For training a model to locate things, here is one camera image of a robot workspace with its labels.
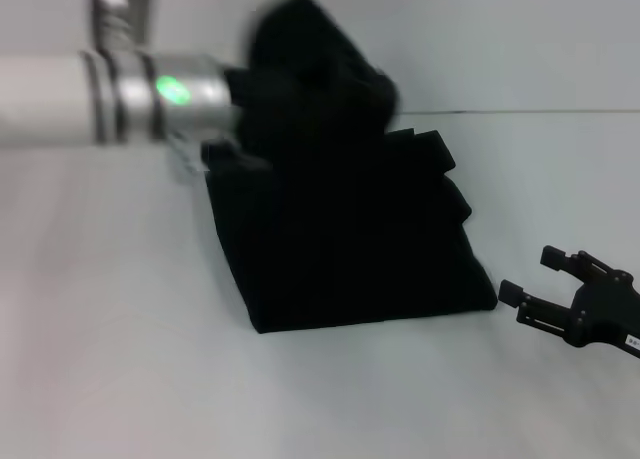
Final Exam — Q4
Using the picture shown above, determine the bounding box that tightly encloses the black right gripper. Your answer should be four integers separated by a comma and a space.
498, 245, 640, 360

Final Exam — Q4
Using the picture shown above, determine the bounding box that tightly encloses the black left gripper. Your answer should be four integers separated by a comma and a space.
222, 64, 281, 111

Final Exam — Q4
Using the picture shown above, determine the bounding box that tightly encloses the black shirt with FREE print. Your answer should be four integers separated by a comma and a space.
199, 0, 501, 335

